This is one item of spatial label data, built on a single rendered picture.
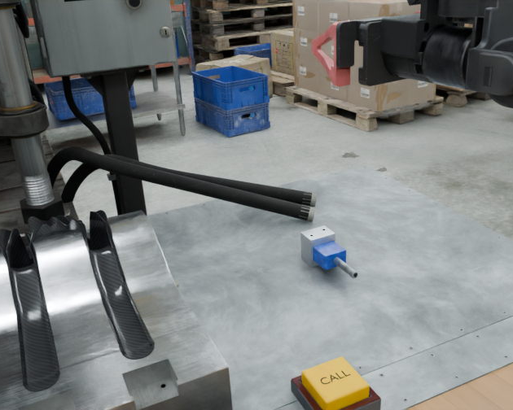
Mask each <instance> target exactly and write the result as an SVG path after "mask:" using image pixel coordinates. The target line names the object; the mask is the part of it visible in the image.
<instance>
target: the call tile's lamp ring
mask: <svg viewBox="0 0 513 410"><path fill-rule="evenodd" d="M300 380H302V379H301V375H300V376H298V377H294V378H292V381H293V382H294V383H295V385H296V386H297V388H298V389H299V390H300V392H301V393H302V395H303V396H304V397H305V398H306V399H307V401H308V402H309V404H310V405H311V406H312V408H313V409H314V410H322V409H321V408H320V407H319V406H318V405H317V404H316V402H315V401H314V399H313V398H312V397H311V396H310V394H309V393H308V391H307V390H306V389H305V388H304V387H303V386H302V384H301V383H300ZM369 393H370V394H371V395H372V396H371V397H370V398H367V399H364V400H362V401H360V402H357V403H354V404H352V405H349V406H348V407H346V408H342V409H340V410H354V409H356V408H360V407H362V406H364V405H366V404H369V403H372V402H374V401H376V400H378V399H380V397H379V396H378V395H377V394H376V393H375V392H374V391H373V389H372V388H371V387H370V390H369Z"/></svg>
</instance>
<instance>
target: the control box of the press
mask: <svg viewBox="0 0 513 410"><path fill-rule="evenodd" d="M29 1H30V5H31V9H32V13H33V20H34V24H35V28H36V32H37V39H38V43H39V47H40V51H41V55H42V62H43V67H44V68H45V70H46V72H47V73H48V75H49V76H50V78H56V77H62V79H63V86H64V95H65V98H66V101H67V104H68V106H69V108H70V110H71V111H72V113H73V114H74V116H75V117H76V118H78V119H79V121H80V122H82V123H83V124H84V125H85V126H86V127H87V128H88V129H89V130H90V131H91V132H92V134H93V135H95V137H96V138H97V140H98V141H99V144H100V146H101V147H102V149H103V153H104V154H105V155H121V156H124V157H127V158H130V159H135V160H137V161H139V158H138V148H137V142H136V137H135V132H134V122H133V116H132V110H131V105H130V99H129V90H130V88H131V86H132V84H133V83H134V80H135V78H136V76H137V75H138V72H144V69H149V66H150V65H157V64H163V63H175V62H176V61H177V59H176V51H175V44H174V36H173V22H172V15H171V7H170V0H29ZM75 75H80V76H81V77H84V78H85V79H86V80H87V81H88V82H89V83H90V84H91V85H92V86H93V87H94V88H95V89H96V90H97V91H98V92H99V93H100V94H101V95H102V99H103V108H104V112H105V117H106V122H107V131H108V136H109V141H110V146H111V150H110V149H109V146H108V144H107V141H106V139H105V138H104V136H103V135H102V134H101V132H100V130H99V129H98V128H97V127H96V126H95V125H94V123H93V122H91V121H90V120H89V119H88V118H87V117H86V116H85V115H84V114H83V113H82V112H81V111H80V110H79V108H78V107H77V105H76V103H75V101H74V99H73V96H72V90H71V82H70V76H75ZM111 151H112V152H111ZM107 178H108V180H109V181H112V188H113V192H114V196H115V201H116V210H117V215H118V216H119V215H122V214H126V213H130V212H136V211H140V210H142V211H143V212H144V214H145V215H146V216H147V208H146V202H145V197H144V191H143V181H141V180H138V179H134V178H131V177H126V176H122V175H119V174H116V173H113V172H110V173H107Z"/></svg>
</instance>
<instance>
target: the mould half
mask: <svg viewBox="0 0 513 410"><path fill-rule="evenodd" d="M107 222H108V223H109V225H110V227H111V230H112V236H113V239H114V243H115V246H116V251H117V254H118V257H119V260H120V262H121V267H122V269H123V273H124V275H125V280H126V282H127V285H128V287H129V291H130V293H131V296H132V298H133V301H134V303H135V305H136V307H137V309H138V312H139V314H140V316H141V317H142V320H143V322H144V324H145V326H146V327H147V330H148V332H149V334H150V335H151V338H152V339H153V341H154V343H155V344H154V350H153V351H152V353H151V354H150V355H148V356H147V357H145V358H142V359H139V360H130V359H127V358H126V357H124V356H123V355H122V354H121V350H120V348H119V346H118V343H117V341H116V338H115V335H114V333H113V330H112V327H111V325H110V322H109V319H108V318H107V313H106V312H105V309H104V306H103V302H102V300H101V297H100V294H99V289H98V287H97V284H96V280H95V277H94V272H93V269H92V266H91V263H90V258H89V255H88V252H87V249H86V245H85V241H84V238H83V235H82V233H81V232H80V231H77V230H62V231H56V232H53V233H48V234H45V235H43V236H41V237H39V238H37V239H36V240H35V241H34V243H33V246H34V249H35V251H36V254H37V262H38V267H39V272H40V275H41V279H42V287H43V290H44V295H45V298H46V305H47V309H48V312H49V317H50V324H51V328H52V333H53V337H54V341H55V349H56V353H57V357H58V362H59V371H60V374H59V379H58V381H57V382H56V383H55V384H54V385H53V386H52V387H50V388H48V389H46V390H43V391H38V392H32V391H30V390H27V389H26V388H25V386H24V385H23V375H22V367H21V359H20V342H19V333H18V326H17V320H16V314H15V306H14V301H13V296H12V291H11V283H10V278H9V274H8V270H7V263H6V261H5V258H4V257H3V254H2V249H1V247H0V410H19V409H18V408H21V407H23V406H26V405H29V404H31V403H36V402H38V401H41V400H44V399H48V398H50V397H53V396H56V395H60V394H63V393H65V392H68V391H71V392H72V400H73V403H74V408H75V410H136V407H135V402H134V397H133V396H129V392H128V390H127V387H126V384H125V380H124V378H123V375H122V373H127V372H129V371H132V370H135V369H139V368H141V367H144V366H147V365H149V364H154V363H156V362H159V361H162V360H166V359H169V362H170V364H171V365H172V367H173V370H174V372H175V373H176V375H177V378H178V380H177V381H176V382H177V384H178V392H179V395H178V396H175V397H173V398H171V399H166V400H165V401H162V402H159V403H155V404H153V405H151V406H148V407H145V408H142V409H139V410H233V407H232V398H231V389H230V373H229V366H228V365H227V363H226V362H225V360H224V359H223V357H222V355H221V353H220V352H219V350H218V349H217V347H216V346H215V344H214V342H213V340H212V339H211V338H210V336H209V335H208V333H207V331H206V329H205V328H204V326H203V325H201V324H200V321H199V320H198V318H197V317H196V315H195V314H194V313H193V311H192V310H191V308H190V306H189V305H188V303H187V302H186V300H185V299H184V298H183V296H182V294H181V293H180V291H179V289H178V288H177V286H176V284H175V282H174V280H173V277H172V275H171V273H170V271H169V267H168V265H167V263H166V261H165V258H164V255H163V252H162V250H161V248H160V244H159V242H158V240H157V237H156V234H155V232H154V229H153V228H152V226H151V222H150V221H149V220H148V218H147V216H146V215H145V214H144V212H143V211H142V210H140V211H136V212H130V213H126V214H122V215H119V216H112V217H108V218H107Z"/></svg>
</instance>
